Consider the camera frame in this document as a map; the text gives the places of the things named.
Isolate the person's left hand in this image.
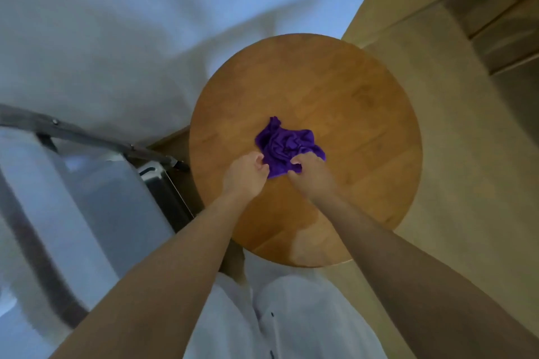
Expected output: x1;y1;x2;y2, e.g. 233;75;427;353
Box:
222;151;270;205

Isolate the person's right hand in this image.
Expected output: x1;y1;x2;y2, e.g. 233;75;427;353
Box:
287;151;339;205

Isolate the purple cleaning cloth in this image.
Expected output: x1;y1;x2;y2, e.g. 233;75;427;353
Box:
254;116;326;180

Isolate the steel three-tier cart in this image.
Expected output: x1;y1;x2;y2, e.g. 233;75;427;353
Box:
0;104;194;359

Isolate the person's right forearm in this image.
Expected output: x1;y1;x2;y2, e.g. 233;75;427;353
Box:
313;190;539;359

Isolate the person's left forearm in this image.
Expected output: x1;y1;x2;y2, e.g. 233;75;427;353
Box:
50;194;253;359

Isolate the person's white garment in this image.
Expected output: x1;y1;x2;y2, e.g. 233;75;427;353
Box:
183;245;388;359

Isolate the round wooden side table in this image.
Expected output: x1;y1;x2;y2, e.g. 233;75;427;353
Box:
188;33;423;268

